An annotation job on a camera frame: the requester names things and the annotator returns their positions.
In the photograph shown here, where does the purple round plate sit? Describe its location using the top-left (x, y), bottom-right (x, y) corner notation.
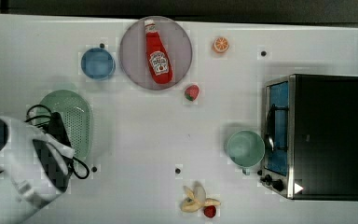
top-left (119, 16), bottom-right (193, 91)

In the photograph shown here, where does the blue round bowl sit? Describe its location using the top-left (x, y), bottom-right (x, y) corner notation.
top-left (80, 48), bottom-right (116, 80)

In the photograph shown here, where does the toy strawberry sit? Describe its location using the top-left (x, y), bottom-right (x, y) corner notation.
top-left (185, 85), bottom-right (200, 102)

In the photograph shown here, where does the orange slice toy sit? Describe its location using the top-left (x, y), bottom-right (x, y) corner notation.
top-left (213, 37), bottom-right (229, 53)

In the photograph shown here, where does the black toaster oven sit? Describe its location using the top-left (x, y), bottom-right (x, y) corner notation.
top-left (258, 74), bottom-right (358, 201)

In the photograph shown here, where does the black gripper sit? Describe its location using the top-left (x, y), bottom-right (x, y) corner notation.
top-left (47, 112), bottom-right (71, 147)

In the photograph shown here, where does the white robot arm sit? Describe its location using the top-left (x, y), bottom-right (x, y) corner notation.
top-left (0, 116), bottom-right (75, 224)

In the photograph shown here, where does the small red toy fruit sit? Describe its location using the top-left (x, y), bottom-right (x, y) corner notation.
top-left (203, 205), bottom-right (216, 218)

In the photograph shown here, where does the red ketchup bottle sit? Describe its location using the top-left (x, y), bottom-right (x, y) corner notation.
top-left (144, 19), bottom-right (173, 84)

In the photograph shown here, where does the green mug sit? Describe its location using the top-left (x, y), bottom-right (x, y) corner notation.
top-left (226, 130), bottom-right (265, 175)

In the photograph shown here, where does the green perforated strainer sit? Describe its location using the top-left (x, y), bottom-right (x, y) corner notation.
top-left (40, 90), bottom-right (92, 161)

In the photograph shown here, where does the peeled toy banana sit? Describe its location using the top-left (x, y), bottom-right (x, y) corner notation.
top-left (180, 184), bottom-right (221, 213)

